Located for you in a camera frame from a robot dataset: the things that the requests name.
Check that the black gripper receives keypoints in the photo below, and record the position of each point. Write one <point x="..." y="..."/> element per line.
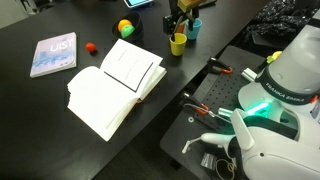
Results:
<point x="183" y="12"/>

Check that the blue plastic cup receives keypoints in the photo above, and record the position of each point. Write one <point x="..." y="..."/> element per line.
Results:
<point x="198" y="28"/>

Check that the yellow plastic cup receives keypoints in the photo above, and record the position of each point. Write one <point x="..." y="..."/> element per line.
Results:
<point x="178" y="47"/>

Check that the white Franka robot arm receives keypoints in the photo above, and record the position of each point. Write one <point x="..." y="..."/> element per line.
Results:
<point x="283" y="156"/>

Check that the black bowl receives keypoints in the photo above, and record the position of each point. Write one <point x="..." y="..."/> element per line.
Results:
<point x="137" y="21"/>

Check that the white-framed tablet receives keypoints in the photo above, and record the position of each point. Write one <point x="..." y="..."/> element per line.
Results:
<point x="136" y="2"/>

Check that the green toy fruit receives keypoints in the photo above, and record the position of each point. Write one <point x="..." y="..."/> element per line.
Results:
<point x="127" y="31"/>

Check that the black orange spring clamp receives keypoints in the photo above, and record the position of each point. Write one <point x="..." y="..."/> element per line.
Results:
<point x="195" y="101"/>
<point x="218" y="65"/>

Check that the orange toy fruit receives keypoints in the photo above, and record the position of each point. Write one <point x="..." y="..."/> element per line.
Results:
<point x="124" y="23"/>

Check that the black perforated base board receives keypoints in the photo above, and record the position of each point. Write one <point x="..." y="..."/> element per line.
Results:
<point x="221" y="88"/>

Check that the aluminium extrusion bar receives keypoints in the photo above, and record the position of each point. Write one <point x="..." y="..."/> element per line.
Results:
<point x="249" y="74"/>
<point x="225" y="112"/>

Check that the small red ball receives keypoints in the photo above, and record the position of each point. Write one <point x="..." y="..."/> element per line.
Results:
<point x="90" y="47"/>

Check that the small white washer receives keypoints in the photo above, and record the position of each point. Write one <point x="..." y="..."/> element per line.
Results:
<point x="190" y="119"/>

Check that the yellow-green plug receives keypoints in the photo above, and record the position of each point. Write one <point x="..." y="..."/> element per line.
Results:
<point x="275" y="56"/>

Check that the dark speckled bag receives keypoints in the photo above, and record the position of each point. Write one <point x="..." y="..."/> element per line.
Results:
<point x="280" y="18"/>

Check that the open white book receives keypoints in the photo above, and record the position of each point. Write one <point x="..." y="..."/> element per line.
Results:
<point x="100" y="96"/>

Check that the closed UIST book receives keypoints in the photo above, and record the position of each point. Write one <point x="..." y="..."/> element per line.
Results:
<point x="53" y="55"/>

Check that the small clear plastic bag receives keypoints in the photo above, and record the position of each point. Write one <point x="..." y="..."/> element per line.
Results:
<point x="208" y="160"/>

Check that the tan rubber band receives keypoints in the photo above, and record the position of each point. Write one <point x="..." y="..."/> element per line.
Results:
<point x="217" y="166"/>

